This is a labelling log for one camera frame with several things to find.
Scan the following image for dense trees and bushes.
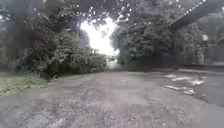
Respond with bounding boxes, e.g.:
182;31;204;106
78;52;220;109
0;0;109;80
111;0;205;70

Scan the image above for grey gravel road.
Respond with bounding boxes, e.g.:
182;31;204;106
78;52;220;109
0;66;224;128

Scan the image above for dark asphalt driveway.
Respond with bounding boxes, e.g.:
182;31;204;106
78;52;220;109
149;67;224;108

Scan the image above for building with sloped roof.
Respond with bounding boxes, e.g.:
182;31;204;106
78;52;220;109
166;0;224;66

